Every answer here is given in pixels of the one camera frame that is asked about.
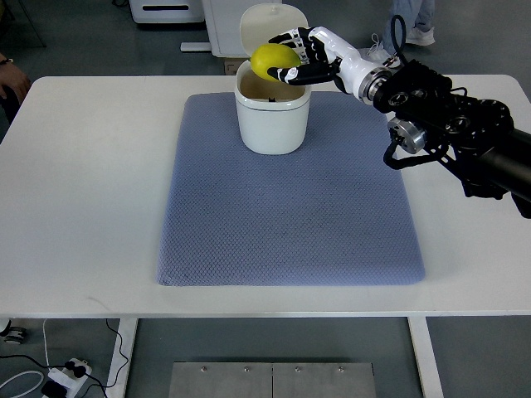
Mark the white appliance black slot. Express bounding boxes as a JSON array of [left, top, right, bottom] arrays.
[[129, 0, 206, 30]]

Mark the person's bare hand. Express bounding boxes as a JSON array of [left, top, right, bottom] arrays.
[[1, 54, 32, 104]]

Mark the white table left leg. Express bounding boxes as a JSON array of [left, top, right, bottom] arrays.
[[105, 318, 139, 398]]

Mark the blue textured mat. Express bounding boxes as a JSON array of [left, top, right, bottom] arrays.
[[157, 91, 425, 286]]

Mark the yellow lemon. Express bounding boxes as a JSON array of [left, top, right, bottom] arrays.
[[250, 43, 302, 81]]

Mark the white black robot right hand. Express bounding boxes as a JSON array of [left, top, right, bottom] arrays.
[[267, 27, 392, 104]]

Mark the white sneaker far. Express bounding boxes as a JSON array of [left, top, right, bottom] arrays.
[[406, 27, 436, 46]]

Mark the cardboard box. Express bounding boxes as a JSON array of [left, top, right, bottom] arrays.
[[223, 58, 246, 75]]

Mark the white sneaker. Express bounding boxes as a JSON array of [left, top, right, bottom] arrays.
[[406, 27, 436, 46], [359, 33, 393, 64]]

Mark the white trash bin open lid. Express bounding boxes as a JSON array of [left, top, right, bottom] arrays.
[[235, 3, 311, 155]]

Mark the white power strip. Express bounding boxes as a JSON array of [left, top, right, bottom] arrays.
[[41, 358, 92, 398]]

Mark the grey metal floor plate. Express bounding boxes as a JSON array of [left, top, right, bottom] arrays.
[[168, 362, 377, 397]]

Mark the white cabinet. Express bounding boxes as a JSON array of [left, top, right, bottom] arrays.
[[180, 0, 266, 58]]

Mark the white table leg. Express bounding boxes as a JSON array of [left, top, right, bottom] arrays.
[[407, 316, 444, 398], [105, 318, 139, 398]]

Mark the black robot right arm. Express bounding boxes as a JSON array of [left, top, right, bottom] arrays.
[[361, 40, 530, 218]]

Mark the white table right leg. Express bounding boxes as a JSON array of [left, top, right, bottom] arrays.
[[407, 316, 444, 398]]

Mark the black power cable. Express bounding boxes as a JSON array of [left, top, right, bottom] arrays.
[[0, 318, 130, 398]]

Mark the white sneaker near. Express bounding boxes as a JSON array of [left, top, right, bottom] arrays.
[[359, 33, 393, 64]]

